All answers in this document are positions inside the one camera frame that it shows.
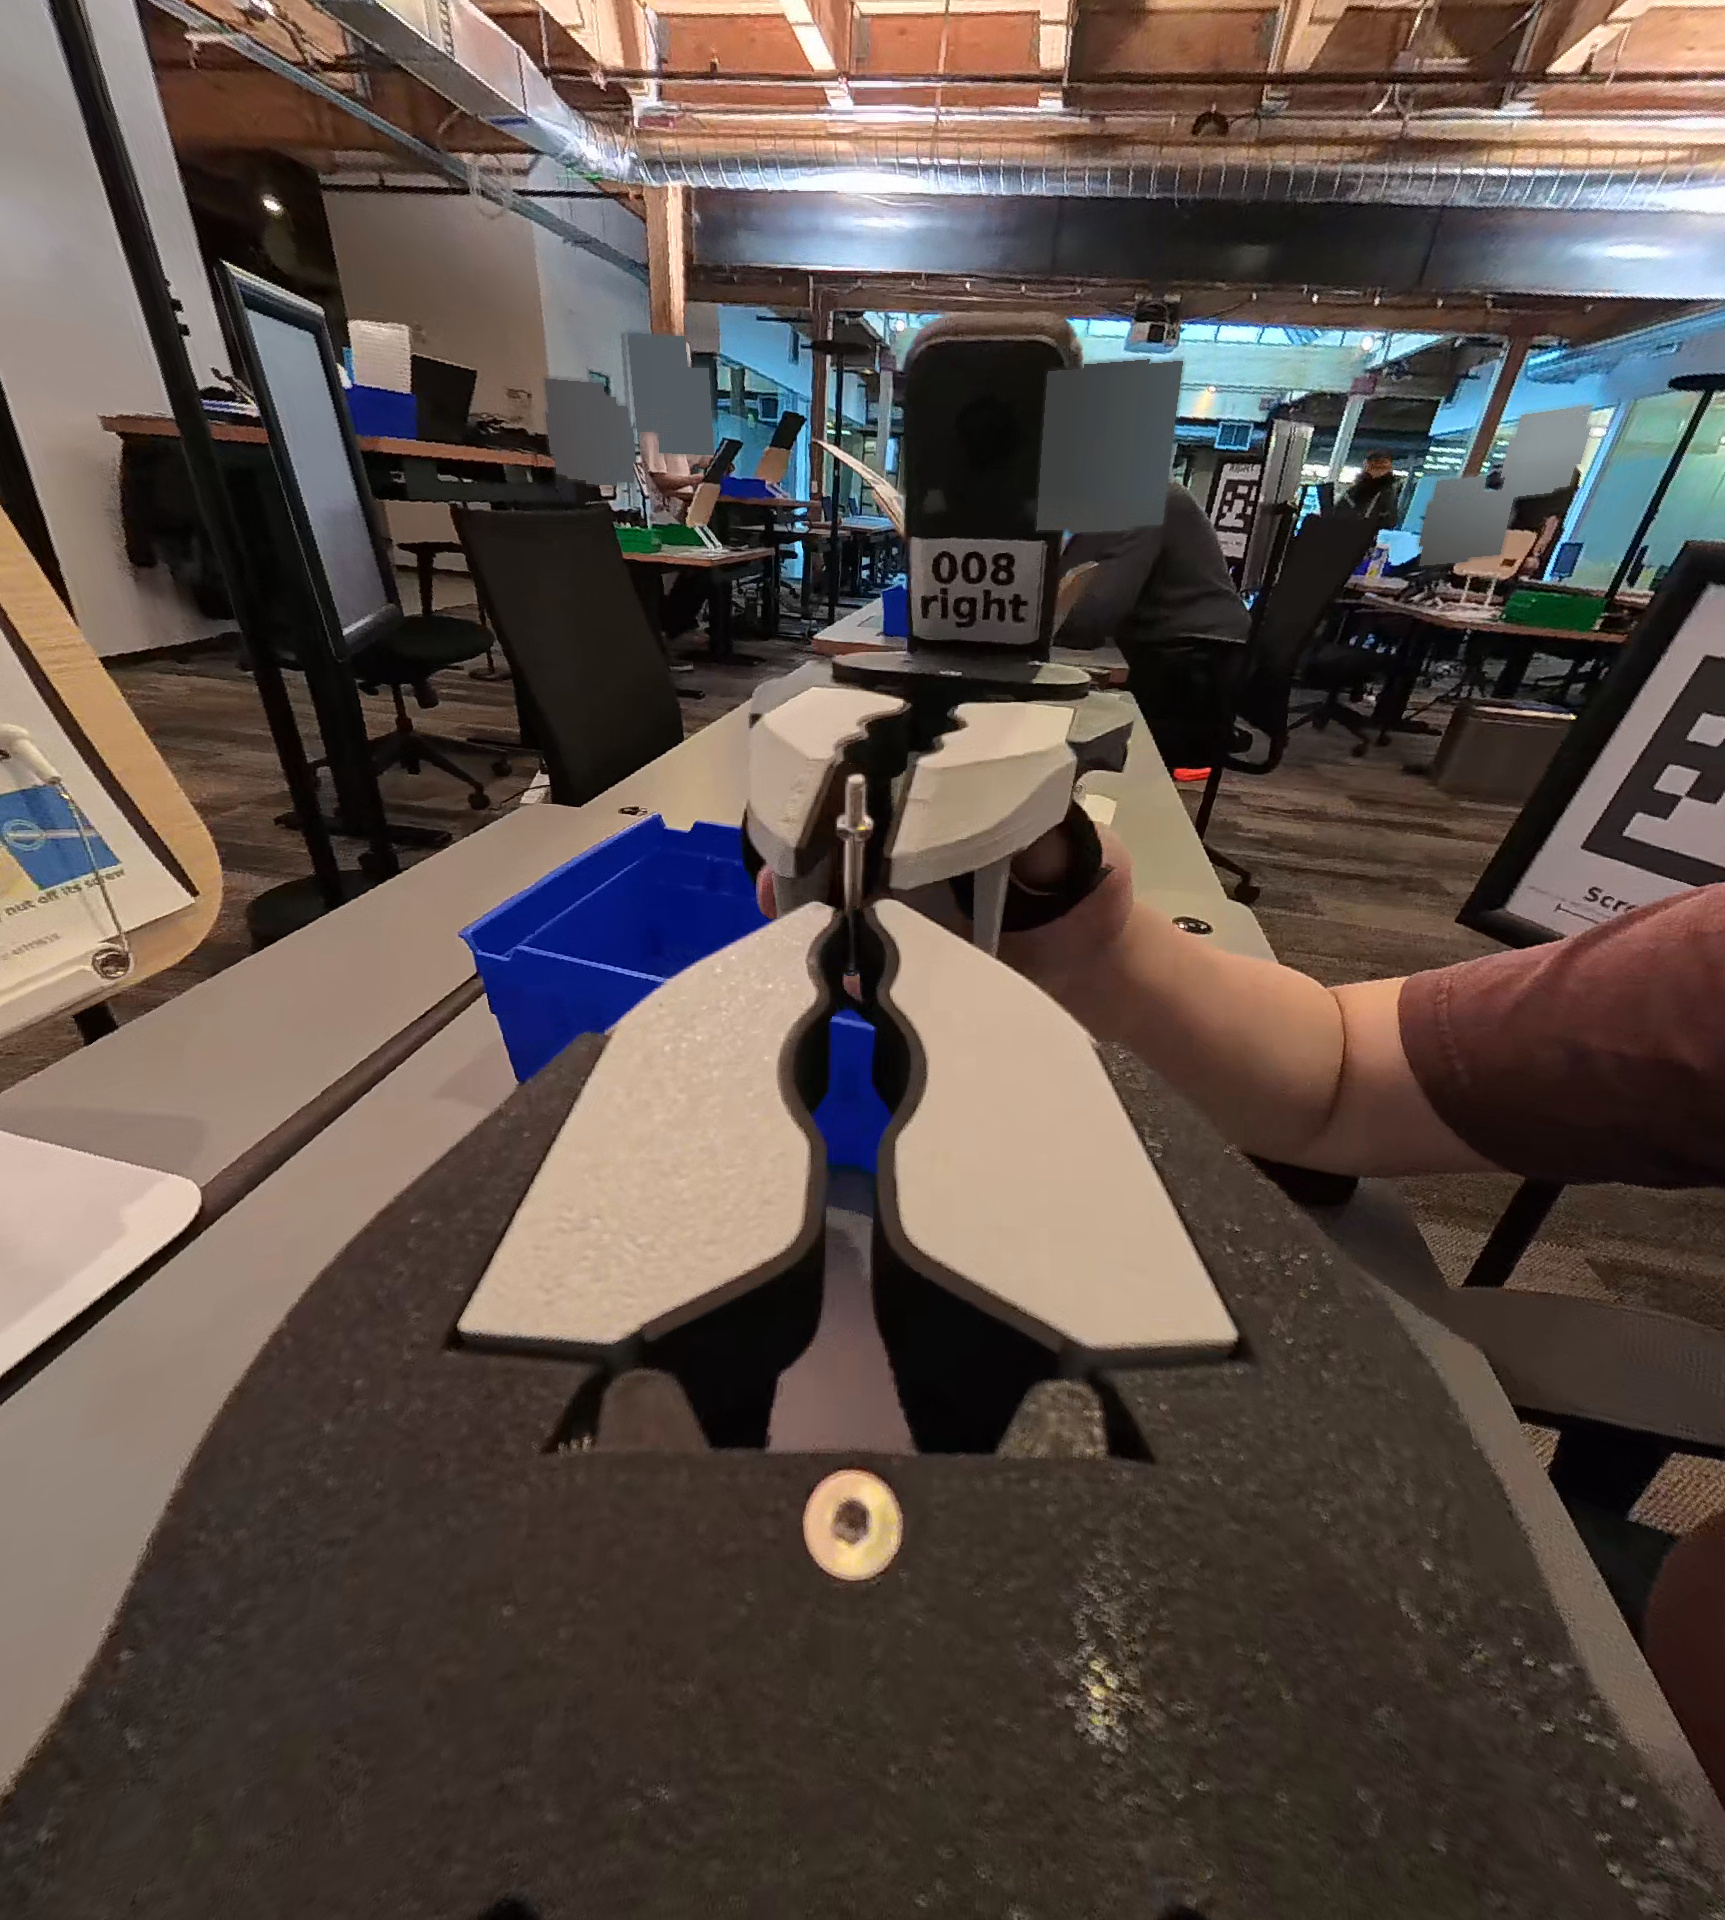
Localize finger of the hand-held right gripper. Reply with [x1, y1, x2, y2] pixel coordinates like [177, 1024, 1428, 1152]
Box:
[744, 692, 906, 920]
[885, 702, 1085, 957]

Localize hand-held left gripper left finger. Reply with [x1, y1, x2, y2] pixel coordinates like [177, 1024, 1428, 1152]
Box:
[454, 899, 859, 1453]

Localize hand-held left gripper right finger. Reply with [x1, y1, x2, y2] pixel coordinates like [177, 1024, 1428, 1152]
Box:
[862, 896, 1243, 1457]

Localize steel bolt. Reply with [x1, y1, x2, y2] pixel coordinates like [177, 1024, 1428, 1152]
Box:
[839, 769, 871, 1003]

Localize blue bin with divider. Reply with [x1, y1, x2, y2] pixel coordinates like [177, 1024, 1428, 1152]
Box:
[460, 814, 896, 1176]

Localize person's right forearm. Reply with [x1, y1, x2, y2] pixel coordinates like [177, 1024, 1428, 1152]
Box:
[1147, 943, 1501, 1180]

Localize person's right hand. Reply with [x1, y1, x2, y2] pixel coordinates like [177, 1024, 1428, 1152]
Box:
[1015, 823, 1183, 1056]

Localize wooden office desk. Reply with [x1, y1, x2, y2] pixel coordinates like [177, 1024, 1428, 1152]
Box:
[1340, 592, 1630, 737]
[622, 542, 776, 670]

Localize black mesh office chair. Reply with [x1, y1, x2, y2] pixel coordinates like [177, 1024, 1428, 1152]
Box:
[448, 501, 694, 811]

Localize grey floor box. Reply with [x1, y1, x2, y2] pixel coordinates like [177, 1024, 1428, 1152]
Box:
[1433, 699, 1580, 804]

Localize portrait display on stand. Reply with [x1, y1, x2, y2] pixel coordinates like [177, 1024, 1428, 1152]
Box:
[209, 258, 456, 890]

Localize white board stand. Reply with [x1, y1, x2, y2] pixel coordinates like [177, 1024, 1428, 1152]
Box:
[0, 1050, 207, 1457]

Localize dark hanging coat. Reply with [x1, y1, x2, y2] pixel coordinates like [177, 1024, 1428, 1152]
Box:
[118, 432, 248, 619]

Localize black floor lamp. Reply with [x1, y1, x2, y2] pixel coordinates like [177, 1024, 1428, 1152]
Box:
[1602, 367, 1725, 606]

